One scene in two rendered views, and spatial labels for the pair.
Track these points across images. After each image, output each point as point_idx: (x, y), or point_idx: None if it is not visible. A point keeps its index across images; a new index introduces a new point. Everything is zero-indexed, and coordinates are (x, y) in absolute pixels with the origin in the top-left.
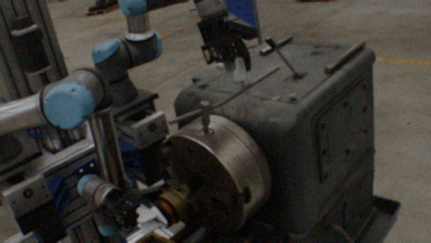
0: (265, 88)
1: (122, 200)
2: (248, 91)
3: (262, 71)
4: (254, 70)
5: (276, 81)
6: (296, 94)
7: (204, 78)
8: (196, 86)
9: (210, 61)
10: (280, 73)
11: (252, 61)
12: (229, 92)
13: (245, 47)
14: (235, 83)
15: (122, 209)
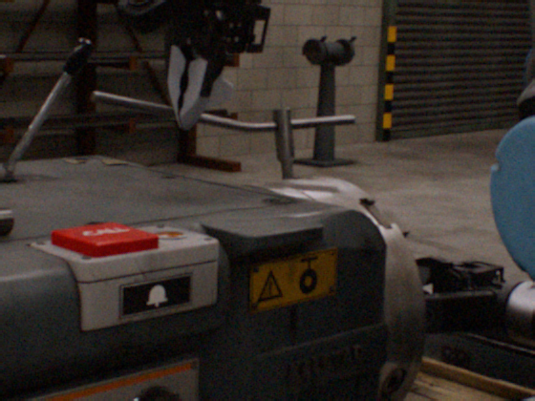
0: (113, 177)
1: (478, 269)
2: (161, 179)
3: (73, 200)
4: (95, 205)
5: (69, 180)
6: (63, 162)
7: (275, 215)
8: (304, 204)
9: (253, 46)
10: (32, 189)
11: (67, 224)
12: (211, 183)
13: (170, 24)
14: (181, 192)
15: (468, 262)
